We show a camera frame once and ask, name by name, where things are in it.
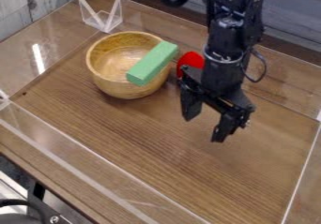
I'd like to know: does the red toy strawberry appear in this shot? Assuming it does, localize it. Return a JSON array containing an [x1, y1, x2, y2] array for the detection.
[[177, 52, 205, 79]]

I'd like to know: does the brown wooden bowl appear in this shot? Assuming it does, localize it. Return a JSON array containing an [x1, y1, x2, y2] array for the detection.
[[86, 31, 171, 99]]

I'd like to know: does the clear acrylic tray wall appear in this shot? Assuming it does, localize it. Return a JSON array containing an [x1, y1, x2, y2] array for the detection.
[[0, 90, 210, 224]]

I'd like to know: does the black cable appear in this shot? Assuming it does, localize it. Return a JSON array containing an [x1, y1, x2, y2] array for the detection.
[[0, 197, 39, 217]]

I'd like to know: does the clear acrylic stand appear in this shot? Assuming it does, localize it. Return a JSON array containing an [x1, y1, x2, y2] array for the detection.
[[78, 0, 123, 33]]

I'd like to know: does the green rectangular block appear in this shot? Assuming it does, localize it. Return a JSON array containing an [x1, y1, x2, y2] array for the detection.
[[126, 41, 178, 86]]

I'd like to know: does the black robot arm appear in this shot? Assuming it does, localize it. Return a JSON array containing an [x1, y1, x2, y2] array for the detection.
[[161, 0, 265, 142]]

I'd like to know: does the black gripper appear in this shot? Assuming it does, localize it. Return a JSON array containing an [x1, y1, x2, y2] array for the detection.
[[178, 48, 254, 142]]

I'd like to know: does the black metal clamp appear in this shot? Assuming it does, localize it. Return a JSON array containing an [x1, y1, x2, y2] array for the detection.
[[27, 182, 72, 224]]

